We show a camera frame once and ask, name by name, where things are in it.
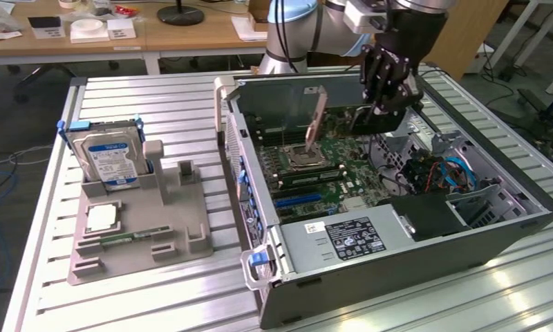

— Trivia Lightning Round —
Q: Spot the blue expansion slot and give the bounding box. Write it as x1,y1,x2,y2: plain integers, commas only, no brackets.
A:
275,194,323,209

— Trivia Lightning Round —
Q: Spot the blue data wire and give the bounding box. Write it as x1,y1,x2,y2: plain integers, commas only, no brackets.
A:
442,155,480,194

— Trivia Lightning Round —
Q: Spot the black round lamp base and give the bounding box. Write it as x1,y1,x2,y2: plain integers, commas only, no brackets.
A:
156,0,206,26

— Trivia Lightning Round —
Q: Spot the grey plastic parts rack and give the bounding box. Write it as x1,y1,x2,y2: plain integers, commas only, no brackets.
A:
67,139,218,288

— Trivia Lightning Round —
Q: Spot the clear plastic bag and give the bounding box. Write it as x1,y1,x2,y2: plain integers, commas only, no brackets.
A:
0,0,27,33

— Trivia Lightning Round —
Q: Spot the perforated metal disk bay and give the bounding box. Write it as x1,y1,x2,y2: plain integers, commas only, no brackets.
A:
370,103,439,163

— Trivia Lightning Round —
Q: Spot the grey metal disk bay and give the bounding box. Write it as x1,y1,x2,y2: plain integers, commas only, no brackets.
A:
444,183,531,229

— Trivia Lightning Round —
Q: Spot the white box with round bowl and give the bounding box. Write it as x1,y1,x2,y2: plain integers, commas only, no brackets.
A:
68,19,112,45

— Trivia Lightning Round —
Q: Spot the white metal desk frame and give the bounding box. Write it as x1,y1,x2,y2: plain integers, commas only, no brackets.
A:
483,0,553,95

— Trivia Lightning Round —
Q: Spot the low-profile Nvidia graphics card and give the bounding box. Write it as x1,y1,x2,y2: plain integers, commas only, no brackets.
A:
306,85,406,154

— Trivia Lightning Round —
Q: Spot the light wooden desk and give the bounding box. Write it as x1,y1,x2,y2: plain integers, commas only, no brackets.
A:
0,0,150,67
146,0,398,75

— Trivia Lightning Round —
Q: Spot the green motherboard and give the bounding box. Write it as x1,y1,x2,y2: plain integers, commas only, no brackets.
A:
254,116,396,225

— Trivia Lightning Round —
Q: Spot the beige card retention latch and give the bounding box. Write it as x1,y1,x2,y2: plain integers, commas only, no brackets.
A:
214,76,236,135

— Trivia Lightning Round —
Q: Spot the grey power supply unit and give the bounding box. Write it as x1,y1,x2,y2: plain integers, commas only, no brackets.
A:
276,203,416,275

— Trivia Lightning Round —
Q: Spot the black and white box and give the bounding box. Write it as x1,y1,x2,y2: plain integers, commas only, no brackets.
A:
27,16,67,40

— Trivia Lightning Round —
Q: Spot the wooden cabinet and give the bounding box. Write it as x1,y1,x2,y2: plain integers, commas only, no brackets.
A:
423,0,512,80

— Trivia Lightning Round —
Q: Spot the hard disk in blue carrier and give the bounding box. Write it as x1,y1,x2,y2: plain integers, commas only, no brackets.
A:
56,116,152,192

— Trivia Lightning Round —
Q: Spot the white labelled box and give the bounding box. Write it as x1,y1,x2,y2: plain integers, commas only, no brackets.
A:
107,17,139,41

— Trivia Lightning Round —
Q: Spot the silver chipset heatsink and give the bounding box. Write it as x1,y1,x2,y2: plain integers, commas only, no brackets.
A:
344,198,376,211

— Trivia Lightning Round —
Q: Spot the green RAM stick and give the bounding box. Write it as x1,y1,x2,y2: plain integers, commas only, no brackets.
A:
100,226,172,246
280,168,346,190

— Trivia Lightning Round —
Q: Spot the open CPU socket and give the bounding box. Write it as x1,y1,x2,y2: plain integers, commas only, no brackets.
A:
280,142,330,171

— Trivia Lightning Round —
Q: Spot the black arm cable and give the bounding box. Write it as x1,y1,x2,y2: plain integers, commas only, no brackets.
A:
271,0,300,68

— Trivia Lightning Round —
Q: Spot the brown cardboard box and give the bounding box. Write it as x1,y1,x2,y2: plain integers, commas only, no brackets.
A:
248,0,271,24

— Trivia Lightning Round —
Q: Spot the red wire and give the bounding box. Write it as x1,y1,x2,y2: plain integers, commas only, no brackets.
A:
424,161,444,193

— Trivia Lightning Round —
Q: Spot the silver CPU chip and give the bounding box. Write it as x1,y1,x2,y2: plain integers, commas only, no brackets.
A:
86,206,122,235

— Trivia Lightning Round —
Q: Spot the open black PC case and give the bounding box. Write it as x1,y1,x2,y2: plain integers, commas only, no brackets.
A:
214,67,553,330

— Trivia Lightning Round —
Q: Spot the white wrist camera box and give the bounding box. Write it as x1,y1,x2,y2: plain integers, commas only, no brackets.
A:
343,0,391,35

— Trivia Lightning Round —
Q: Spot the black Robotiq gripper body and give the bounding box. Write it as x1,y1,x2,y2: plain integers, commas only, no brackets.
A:
374,7,448,70

